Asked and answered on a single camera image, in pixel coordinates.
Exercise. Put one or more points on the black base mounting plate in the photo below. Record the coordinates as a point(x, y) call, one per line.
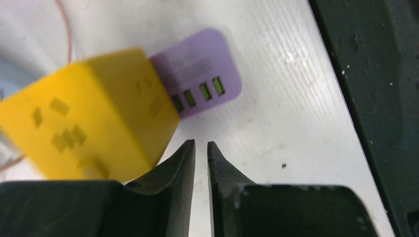
point(374, 49)

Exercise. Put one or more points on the purple power strip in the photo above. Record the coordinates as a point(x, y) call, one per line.
point(199, 72)

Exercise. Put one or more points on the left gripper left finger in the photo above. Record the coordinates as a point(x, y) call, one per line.
point(157, 204)

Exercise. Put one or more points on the yellow cube socket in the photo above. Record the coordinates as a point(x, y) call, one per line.
point(106, 117)

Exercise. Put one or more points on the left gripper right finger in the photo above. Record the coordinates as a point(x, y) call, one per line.
point(243, 208)

